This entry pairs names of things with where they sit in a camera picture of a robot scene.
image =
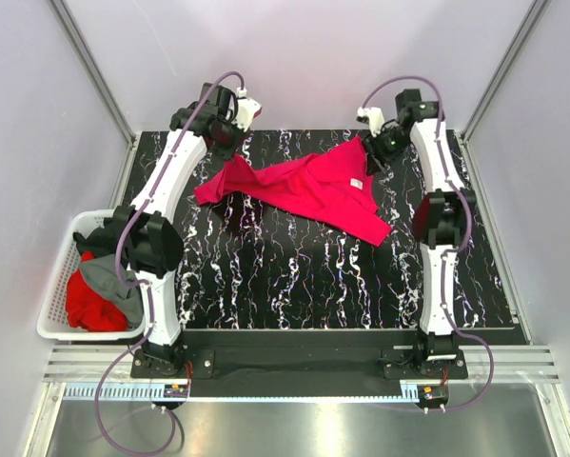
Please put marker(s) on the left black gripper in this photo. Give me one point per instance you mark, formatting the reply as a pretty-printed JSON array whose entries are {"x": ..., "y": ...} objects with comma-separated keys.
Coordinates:
[{"x": 239, "y": 136}]

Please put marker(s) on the black t shirt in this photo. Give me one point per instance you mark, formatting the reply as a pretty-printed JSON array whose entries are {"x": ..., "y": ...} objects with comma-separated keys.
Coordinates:
[{"x": 101, "y": 241}]

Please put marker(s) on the grey t shirt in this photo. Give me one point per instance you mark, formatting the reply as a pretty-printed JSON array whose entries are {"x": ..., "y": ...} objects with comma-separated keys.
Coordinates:
[{"x": 100, "y": 275}]

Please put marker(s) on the right aluminium frame post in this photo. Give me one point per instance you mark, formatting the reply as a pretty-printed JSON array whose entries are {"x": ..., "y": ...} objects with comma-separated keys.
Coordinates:
[{"x": 521, "y": 37}]

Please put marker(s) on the small connector board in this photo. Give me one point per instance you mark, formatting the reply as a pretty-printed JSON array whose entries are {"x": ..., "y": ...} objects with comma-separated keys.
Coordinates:
[
  {"x": 177, "y": 390},
  {"x": 435, "y": 393}
]

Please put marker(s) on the white slotted cable duct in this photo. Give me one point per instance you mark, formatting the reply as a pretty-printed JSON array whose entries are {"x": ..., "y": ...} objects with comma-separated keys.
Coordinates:
[{"x": 262, "y": 392}]

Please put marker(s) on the left small connector board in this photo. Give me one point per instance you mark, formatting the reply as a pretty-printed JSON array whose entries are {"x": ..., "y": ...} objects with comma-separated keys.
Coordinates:
[{"x": 177, "y": 390}]

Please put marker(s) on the right small connector board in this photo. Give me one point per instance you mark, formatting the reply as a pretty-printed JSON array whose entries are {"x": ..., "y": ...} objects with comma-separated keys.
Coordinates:
[{"x": 435, "y": 393}]

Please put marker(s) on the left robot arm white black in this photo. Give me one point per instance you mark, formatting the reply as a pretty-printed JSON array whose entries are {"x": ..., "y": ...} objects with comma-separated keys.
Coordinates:
[{"x": 149, "y": 248}]

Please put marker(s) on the white plastic laundry basket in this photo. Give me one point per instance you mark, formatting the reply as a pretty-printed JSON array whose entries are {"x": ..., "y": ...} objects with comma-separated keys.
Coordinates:
[{"x": 52, "y": 322}]

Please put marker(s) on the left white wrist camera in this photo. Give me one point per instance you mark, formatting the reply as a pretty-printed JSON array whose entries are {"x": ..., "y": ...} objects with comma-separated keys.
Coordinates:
[{"x": 247, "y": 110}]

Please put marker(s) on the aluminium frame post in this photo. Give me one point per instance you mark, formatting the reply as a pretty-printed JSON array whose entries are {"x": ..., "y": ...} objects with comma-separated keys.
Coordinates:
[
  {"x": 521, "y": 37},
  {"x": 71, "y": 29}
]

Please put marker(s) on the red t shirt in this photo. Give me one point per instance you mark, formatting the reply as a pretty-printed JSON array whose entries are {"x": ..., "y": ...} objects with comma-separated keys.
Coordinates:
[{"x": 87, "y": 310}]

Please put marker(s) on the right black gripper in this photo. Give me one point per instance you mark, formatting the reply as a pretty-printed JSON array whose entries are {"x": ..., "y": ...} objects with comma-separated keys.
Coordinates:
[{"x": 373, "y": 146}]

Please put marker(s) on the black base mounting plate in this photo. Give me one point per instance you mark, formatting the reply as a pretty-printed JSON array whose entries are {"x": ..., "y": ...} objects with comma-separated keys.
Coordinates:
[{"x": 383, "y": 339}]

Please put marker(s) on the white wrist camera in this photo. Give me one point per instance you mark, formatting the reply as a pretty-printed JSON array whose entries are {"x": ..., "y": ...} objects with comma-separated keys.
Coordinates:
[
  {"x": 247, "y": 110},
  {"x": 373, "y": 118}
]

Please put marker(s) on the aluminium rail profile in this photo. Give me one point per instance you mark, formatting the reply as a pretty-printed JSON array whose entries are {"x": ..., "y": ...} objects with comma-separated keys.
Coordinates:
[{"x": 532, "y": 364}]

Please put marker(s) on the pink t shirt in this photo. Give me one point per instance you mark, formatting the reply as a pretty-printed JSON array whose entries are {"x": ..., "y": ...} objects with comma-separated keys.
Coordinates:
[{"x": 333, "y": 188}]

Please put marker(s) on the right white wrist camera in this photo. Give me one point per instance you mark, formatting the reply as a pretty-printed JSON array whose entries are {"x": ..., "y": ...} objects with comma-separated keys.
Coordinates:
[{"x": 373, "y": 118}]

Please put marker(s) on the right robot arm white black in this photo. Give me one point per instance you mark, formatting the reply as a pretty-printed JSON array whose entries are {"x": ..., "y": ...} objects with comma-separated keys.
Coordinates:
[{"x": 442, "y": 225}]

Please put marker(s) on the left aluminium frame post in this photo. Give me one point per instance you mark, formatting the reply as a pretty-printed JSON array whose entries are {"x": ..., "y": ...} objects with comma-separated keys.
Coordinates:
[{"x": 71, "y": 29}]

